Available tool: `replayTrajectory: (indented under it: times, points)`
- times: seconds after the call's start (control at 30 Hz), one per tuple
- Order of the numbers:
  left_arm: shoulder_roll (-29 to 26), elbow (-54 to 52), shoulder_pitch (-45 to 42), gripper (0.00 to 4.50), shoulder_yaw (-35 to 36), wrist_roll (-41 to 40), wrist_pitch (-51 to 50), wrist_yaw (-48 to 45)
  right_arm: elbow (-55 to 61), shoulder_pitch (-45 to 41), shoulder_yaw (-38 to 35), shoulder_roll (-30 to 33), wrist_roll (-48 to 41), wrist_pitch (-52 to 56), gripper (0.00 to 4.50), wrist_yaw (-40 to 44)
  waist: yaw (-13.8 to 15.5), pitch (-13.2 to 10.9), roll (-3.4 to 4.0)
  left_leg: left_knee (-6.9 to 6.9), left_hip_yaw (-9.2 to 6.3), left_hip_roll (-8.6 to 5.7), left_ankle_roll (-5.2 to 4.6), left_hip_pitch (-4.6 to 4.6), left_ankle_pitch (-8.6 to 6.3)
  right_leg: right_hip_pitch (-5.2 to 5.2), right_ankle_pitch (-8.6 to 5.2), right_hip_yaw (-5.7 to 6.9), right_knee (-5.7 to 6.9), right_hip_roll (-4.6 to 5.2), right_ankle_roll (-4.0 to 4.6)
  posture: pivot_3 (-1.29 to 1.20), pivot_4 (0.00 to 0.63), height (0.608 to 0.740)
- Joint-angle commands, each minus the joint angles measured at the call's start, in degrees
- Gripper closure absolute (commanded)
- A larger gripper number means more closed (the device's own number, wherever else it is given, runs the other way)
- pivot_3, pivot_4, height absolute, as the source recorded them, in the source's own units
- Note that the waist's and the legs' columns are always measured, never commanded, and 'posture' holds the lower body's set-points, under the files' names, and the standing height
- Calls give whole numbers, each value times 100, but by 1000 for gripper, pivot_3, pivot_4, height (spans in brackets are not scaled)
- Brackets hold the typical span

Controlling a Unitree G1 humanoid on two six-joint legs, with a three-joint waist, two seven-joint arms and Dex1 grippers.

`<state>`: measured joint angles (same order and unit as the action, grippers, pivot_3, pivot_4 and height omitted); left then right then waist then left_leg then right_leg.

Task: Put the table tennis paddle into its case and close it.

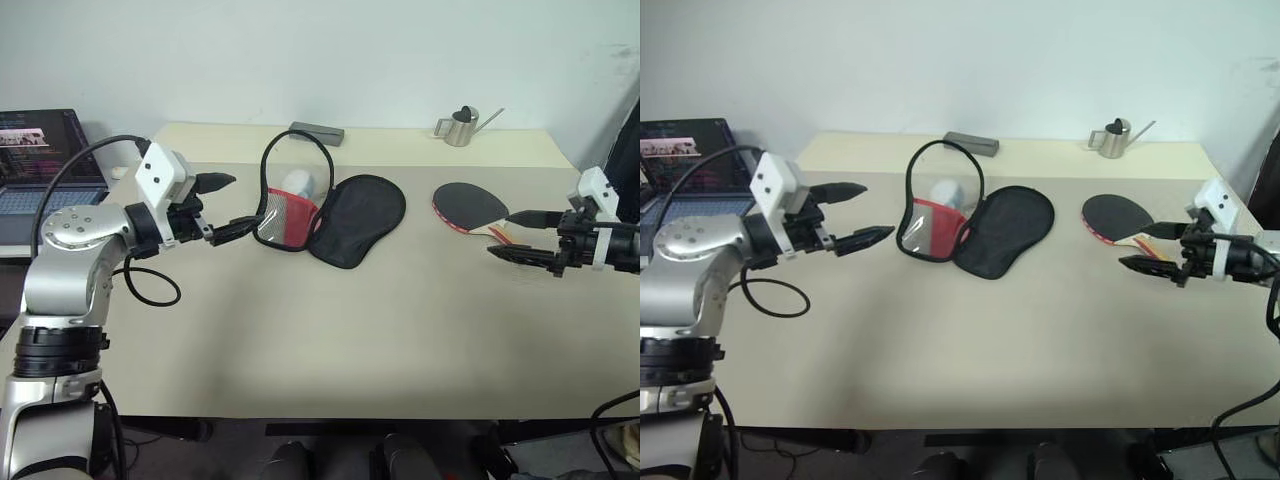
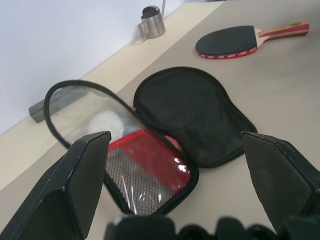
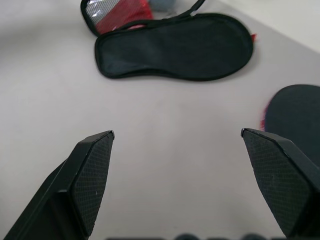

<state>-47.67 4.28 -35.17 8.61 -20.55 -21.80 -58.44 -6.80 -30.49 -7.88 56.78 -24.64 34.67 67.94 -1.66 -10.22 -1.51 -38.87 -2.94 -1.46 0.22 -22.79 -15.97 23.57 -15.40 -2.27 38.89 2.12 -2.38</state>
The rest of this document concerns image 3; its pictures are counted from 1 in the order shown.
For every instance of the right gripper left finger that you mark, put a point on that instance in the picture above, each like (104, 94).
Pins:
(85, 180)

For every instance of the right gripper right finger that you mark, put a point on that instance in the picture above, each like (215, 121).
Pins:
(280, 175)

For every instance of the black and red paddle case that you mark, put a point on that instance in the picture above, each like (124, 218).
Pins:
(175, 47)

